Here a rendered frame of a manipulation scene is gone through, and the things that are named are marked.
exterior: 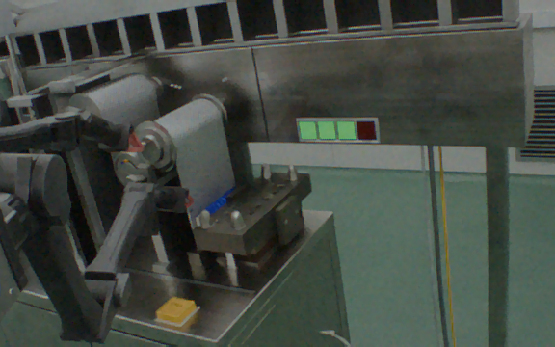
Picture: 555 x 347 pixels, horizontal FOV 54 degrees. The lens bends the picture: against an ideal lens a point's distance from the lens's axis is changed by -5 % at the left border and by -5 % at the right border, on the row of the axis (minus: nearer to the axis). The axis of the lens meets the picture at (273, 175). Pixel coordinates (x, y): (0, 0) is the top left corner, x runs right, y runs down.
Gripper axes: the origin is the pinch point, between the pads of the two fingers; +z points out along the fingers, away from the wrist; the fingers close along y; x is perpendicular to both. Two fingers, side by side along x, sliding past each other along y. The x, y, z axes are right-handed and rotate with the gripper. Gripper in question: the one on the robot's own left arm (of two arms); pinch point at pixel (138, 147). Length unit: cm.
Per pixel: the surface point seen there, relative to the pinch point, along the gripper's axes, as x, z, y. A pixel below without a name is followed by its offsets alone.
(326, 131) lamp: 17, 35, 36
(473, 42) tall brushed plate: 35, 23, 79
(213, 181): -1.7, 25.6, 6.4
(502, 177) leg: 12, 62, 81
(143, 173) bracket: -5.7, 5.4, -1.7
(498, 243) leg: -4, 76, 79
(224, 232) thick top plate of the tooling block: -17.6, 16.7, 20.7
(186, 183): -5.7, 13.8, 6.9
